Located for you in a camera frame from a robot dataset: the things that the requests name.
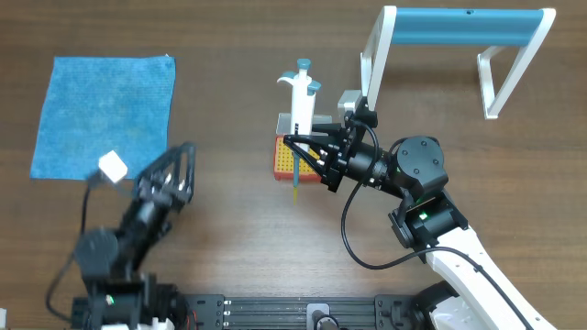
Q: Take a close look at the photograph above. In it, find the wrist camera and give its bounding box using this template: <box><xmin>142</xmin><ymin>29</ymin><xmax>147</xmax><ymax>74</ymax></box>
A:
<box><xmin>97</xmin><ymin>149</ymin><xmax>129</xmax><ymax>184</ymax></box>
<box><xmin>338</xmin><ymin>89</ymin><xmax>365</xmax><ymax>123</ymax></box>

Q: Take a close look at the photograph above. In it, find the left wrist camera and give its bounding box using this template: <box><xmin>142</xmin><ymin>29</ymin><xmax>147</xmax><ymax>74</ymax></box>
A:
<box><xmin>97</xmin><ymin>149</ymin><xmax>129</xmax><ymax>184</ymax></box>

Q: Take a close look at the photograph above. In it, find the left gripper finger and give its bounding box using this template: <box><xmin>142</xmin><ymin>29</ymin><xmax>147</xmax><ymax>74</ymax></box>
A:
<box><xmin>136</xmin><ymin>141</ymin><xmax>198</xmax><ymax>213</ymax></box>

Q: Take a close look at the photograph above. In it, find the blue cloth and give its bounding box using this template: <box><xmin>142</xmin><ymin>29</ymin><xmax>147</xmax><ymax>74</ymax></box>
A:
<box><xmin>29</xmin><ymin>55</ymin><xmax>177</xmax><ymax>182</ymax></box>

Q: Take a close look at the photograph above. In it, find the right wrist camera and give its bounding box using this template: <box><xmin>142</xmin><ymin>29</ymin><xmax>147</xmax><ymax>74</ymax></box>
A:
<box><xmin>338</xmin><ymin>89</ymin><xmax>365</xmax><ymax>123</ymax></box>

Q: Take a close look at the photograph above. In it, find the white pipette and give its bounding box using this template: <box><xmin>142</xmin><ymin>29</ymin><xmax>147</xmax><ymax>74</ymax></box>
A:
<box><xmin>276</xmin><ymin>58</ymin><xmax>323</xmax><ymax>206</ymax></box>

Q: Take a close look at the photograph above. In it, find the black cable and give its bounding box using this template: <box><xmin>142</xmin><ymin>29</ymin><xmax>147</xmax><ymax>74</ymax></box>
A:
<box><xmin>340</xmin><ymin>119</ymin><xmax>482</xmax><ymax>276</ymax></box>
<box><xmin>44</xmin><ymin>171</ymin><xmax>100</xmax><ymax>325</ymax></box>

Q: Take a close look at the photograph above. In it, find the red and yellow tip box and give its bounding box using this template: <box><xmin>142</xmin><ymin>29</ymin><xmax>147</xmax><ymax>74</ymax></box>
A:
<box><xmin>273</xmin><ymin>112</ymin><xmax>334</xmax><ymax>184</ymax></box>

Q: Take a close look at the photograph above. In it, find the mounting rail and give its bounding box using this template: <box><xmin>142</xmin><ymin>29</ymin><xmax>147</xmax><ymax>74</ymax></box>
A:
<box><xmin>71</xmin><ymin>294</ymin><xmax>426</xmax><ymax>330</ymax></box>

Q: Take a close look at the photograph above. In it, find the white and blue stand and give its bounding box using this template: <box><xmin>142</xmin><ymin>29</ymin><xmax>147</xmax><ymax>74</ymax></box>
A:
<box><xmin>360</xmin><ymin>5</ymin><xmax>558</xmax><ymax>121</ymax></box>

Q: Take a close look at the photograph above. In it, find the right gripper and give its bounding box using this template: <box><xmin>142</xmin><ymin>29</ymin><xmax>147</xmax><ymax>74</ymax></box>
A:
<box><xmin>282</xmin><ymin>96</ymin><xmax>381</xmax><ymax>193</ymax></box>

